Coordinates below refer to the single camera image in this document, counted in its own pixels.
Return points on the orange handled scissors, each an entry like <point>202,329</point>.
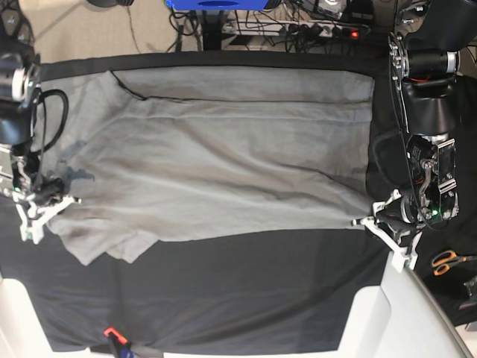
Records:
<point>446,260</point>

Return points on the white power strip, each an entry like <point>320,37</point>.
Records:
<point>273,28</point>

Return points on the grey T-shirt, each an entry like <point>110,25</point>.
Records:
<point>194,153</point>

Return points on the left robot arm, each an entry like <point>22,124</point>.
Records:
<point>424,60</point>

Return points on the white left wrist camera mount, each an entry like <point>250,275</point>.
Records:
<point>404,254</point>

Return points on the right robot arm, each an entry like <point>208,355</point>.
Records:
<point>21,94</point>

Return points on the black metal stand column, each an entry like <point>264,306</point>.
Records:
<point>212,23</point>

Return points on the red black clamp bottom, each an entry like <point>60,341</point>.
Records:
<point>119,346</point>

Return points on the blue plastic box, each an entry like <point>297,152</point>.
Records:
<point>184,5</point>

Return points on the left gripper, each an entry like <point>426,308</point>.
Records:
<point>398,215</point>

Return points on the white base housing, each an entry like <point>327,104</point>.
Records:
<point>21,331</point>
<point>399,318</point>

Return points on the small black metal bracket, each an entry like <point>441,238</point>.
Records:
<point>470,287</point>

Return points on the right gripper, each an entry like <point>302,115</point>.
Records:
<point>38,190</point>

